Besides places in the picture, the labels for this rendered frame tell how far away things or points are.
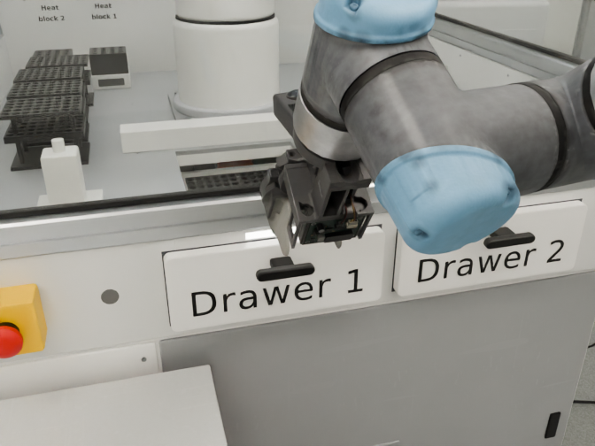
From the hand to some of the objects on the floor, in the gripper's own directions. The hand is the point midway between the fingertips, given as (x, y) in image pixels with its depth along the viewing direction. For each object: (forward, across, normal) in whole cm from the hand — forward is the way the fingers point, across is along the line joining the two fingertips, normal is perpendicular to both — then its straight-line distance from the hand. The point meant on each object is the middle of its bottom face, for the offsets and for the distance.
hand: (297, 223), depth 70 cm
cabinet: (+114, +3, -10) cm, 114 cm away
